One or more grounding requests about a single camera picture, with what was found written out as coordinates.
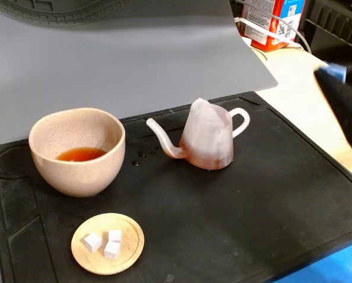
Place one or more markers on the black plastic crate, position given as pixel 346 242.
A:
pixel 335 23

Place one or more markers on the translucent plastic gooseneck kettle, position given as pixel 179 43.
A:
pixel 208 138

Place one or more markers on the round wooden coaster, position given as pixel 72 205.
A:
pixel 128 253

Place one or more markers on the white cube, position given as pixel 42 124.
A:
pixel 112 250
pixel 91 242
pixel 115 236

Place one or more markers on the beige speckled ceramic cup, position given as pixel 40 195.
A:
pixel 75 177

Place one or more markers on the black gripper finger blue tape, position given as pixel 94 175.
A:
pixel 336 72
pixel 346 112

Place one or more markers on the blue tape strip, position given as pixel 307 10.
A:
pixel 326 265

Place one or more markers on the black work mat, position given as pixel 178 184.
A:
pixel 223 212

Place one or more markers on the red and blue carton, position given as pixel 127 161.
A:
pixel 273 17

